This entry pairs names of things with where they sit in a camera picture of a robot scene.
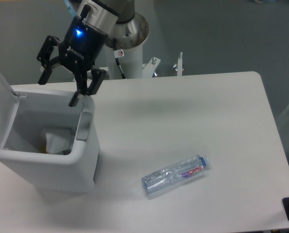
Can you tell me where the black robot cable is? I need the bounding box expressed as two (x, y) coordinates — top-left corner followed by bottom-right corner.
(114, 57), (128, 80)

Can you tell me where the clear plastic wrapper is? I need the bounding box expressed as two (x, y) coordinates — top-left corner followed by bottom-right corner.
(41, 128), (75, 155)

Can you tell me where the white trash can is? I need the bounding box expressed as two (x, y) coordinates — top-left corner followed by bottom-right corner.
(0, 87), (100, 193)

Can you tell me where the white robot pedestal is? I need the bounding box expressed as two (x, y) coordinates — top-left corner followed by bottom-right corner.
(72, 13), (186, 83)

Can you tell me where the clear crushed plastic bottle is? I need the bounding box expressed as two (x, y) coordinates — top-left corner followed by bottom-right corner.
(141, 155), (210, 196)

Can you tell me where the yellow trash in can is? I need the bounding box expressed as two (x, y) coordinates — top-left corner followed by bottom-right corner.
(40, 144), (48, 154)

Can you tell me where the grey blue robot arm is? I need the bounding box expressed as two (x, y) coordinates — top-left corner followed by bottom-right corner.
(37, 0), (149, 107)

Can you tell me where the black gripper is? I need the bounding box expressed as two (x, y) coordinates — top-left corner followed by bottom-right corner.
(37, 4), (107, 107)

